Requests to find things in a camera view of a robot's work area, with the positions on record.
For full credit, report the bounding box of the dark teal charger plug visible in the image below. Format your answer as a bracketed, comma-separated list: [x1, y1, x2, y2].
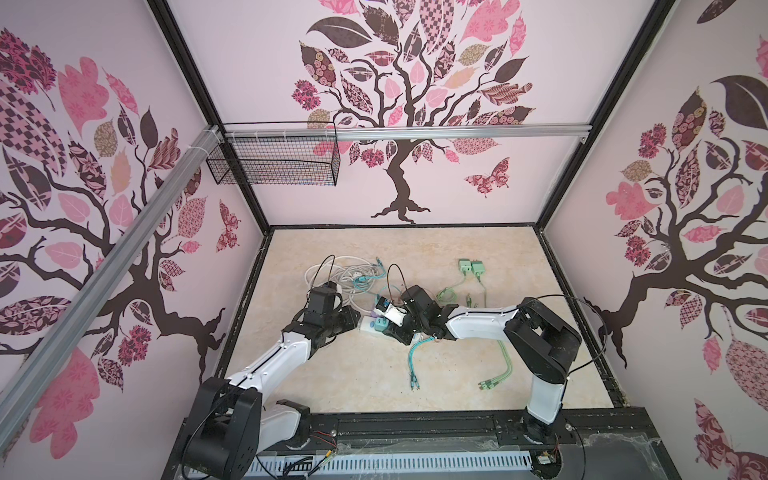
[371, 318, 390, 334]

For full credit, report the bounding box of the dark teal charger cable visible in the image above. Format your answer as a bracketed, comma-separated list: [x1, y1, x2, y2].
[406, 335, 437, 392]

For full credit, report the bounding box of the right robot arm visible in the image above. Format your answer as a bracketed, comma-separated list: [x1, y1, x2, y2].
[374, 285, 582, 427]

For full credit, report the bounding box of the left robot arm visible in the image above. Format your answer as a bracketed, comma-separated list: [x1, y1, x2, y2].
[169, 281, 361, 479]

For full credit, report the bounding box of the green charger plug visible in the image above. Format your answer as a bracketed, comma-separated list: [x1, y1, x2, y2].
[458, 259, 472, 275]
[470, 260, 486, 278]

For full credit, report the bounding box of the white blue power strip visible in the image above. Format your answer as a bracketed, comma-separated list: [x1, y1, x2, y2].
[359, 316, 385, 335]

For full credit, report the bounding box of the purple power strip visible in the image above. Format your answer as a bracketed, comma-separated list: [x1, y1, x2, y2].
[375, 295, 390, 311]

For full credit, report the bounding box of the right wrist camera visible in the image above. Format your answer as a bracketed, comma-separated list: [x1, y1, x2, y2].
[373, 301, 407, 327]

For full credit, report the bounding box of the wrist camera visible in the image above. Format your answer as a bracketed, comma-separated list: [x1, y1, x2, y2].
[323, 281, 344, 309]
[373, 301, 407, 327]

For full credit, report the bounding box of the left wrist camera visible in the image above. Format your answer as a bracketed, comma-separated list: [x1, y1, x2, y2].
[323, 281, 344, 309]

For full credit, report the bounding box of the white power strip cable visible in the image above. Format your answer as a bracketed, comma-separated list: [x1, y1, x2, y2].
[304, 255, 385, 295]

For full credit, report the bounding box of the green charger cable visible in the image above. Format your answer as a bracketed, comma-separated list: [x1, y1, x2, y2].
[435, 272, 515, 391]

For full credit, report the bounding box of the white slotted cable duct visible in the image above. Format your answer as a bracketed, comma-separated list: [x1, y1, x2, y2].
[188, 451, 534, 479]

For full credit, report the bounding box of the black wire basket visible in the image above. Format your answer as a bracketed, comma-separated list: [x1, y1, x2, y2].
[206, 120, 341, 186]

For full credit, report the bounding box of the back aluminium rail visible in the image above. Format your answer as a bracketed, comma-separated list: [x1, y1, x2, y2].
[225, 123, 592, 142]

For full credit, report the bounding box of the aluminium rail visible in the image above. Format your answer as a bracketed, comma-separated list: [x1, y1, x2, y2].
[1, 125, 221, 448]
[225, 123, 592, 142]

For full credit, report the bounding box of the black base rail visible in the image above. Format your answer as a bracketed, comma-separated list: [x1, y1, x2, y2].
[160, 407, 682, 480]

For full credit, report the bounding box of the left aluminium rail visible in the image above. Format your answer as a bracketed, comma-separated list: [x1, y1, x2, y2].
[1, 125, 221, 448]

